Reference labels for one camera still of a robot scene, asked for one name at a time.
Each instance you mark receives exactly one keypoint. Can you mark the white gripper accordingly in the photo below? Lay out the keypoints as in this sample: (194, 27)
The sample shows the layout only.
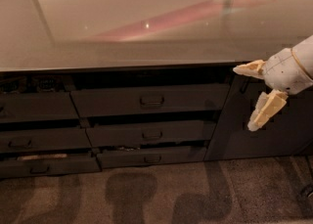
(284, 70)

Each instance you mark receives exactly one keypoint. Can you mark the dark grey drawer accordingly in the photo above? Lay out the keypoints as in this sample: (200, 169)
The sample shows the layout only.
(48, 166)
(154, 156)
(150, 133)
(139, 100)
(43, 140)
(36, 107)

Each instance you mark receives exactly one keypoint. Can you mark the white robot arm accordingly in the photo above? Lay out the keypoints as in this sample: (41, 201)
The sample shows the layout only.
(288, 72)

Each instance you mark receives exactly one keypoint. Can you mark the dark grey cabinet door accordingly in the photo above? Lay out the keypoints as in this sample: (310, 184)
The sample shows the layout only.
(287, 133)

